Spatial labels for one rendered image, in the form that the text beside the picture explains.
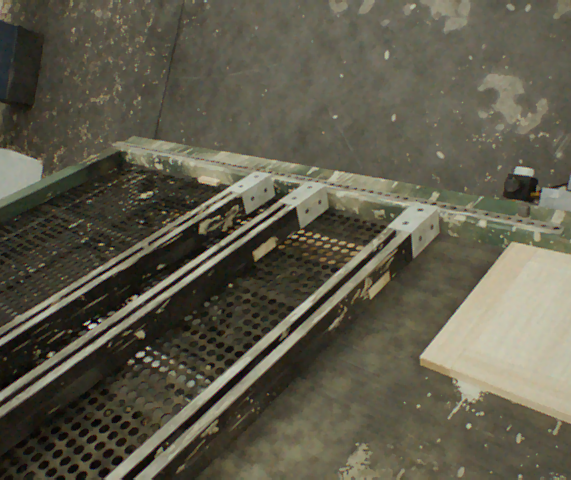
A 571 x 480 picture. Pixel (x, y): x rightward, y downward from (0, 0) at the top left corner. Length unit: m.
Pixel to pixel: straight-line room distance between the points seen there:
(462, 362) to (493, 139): 1.43
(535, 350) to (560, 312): 0.11
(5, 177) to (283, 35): 2.52
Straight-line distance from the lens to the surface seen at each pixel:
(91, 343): 1.16
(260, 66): 3.06
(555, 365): 1.01
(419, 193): 1.44
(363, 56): 2.67
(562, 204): 1.43
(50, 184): 2.10
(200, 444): 0.90
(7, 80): 4.96
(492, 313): 1.10
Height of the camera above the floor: 2.13
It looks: 51 degrees down
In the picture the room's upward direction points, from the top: 85 degrees counter-clockwise
